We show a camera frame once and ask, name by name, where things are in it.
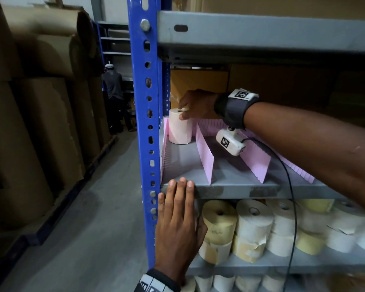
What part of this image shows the person's right hand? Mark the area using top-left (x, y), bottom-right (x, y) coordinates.
top-left (178, 89), bottom-right (229, 121)

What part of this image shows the pink corrugated side divider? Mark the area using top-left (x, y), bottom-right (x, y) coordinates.
top-left (160, 116), bottom-right (171, 184)

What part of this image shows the person's left hand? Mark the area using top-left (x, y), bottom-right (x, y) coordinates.
top-left (154, 177), bottom-right (208, 285)

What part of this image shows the dark blue pallet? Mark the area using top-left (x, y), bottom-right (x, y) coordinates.
top-left (0, 134), bottom-right (120, 284)

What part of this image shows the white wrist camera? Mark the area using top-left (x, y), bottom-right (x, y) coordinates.
top-left (216, 127), bottom-right (250, 157)

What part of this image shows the grey shelf board under rolls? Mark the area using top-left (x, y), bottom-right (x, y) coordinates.
top-left (186, 248), bottom-right (365, 276)

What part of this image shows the black wrist strap with marker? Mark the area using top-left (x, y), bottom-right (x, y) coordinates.
top-left (134, 268), bottom-right (182, 292)
top-left (214, 88), bottom-right (261, 130)

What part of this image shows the stack of large brown rolls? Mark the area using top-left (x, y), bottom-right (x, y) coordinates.
top-left (0, 0), bottom-right (113, 237)

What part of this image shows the large brown cardboard box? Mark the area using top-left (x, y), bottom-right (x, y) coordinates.
top-left (228, 63), bottom-right (365, 132)

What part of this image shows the yellow-brown cardboard box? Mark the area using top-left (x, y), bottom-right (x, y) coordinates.
top-left (170, 68), bottom-right (231, 119)

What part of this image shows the pile of white yellow rolls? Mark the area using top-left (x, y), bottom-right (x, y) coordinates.
top-left (198, 198), bottom-right (365, 265)

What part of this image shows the pink paper roll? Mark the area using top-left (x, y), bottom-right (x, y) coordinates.
top-left (169, 108), bottom-right (193, 145)

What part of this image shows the brown cardboard box above beam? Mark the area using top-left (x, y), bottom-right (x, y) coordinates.
top-left (172, 0), bottom-right (365, 16)

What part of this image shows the person's right forearm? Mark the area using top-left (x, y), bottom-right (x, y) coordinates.
top-left (243, 102), bottom-right (365, 220)

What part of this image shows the black cable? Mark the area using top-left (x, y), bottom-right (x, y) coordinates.
top-left (240, 138), bottom-right (298, 292)

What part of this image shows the row of small white rolls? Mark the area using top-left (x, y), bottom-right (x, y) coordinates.
top-left (181, 274), bottom-right (288, 292)

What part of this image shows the grey shelf board with dividers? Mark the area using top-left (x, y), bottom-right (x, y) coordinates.
top-left (159, 118), bottom-right (352, 200)

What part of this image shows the pink corrugated divider panel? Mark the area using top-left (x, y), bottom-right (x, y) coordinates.
top-left (195, 123), bottom-right (215, 185)
top-left (238, 137), bottom-right (272, 185)

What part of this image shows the grey metal shelf beam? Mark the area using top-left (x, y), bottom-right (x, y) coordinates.
top-left (156, 10), bottom-right (365, 63)

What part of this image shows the background metal rack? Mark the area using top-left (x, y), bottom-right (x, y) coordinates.
top-left (91, 20), bottom-right (135, 99)

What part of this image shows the long pink corrugated divider strip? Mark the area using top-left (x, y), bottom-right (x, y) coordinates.
top-left (197, 118), bottom-right (316, 184)

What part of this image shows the blue metal rack upright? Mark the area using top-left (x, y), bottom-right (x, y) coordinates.
top-left (127, 0), bottom-right (172, 271)

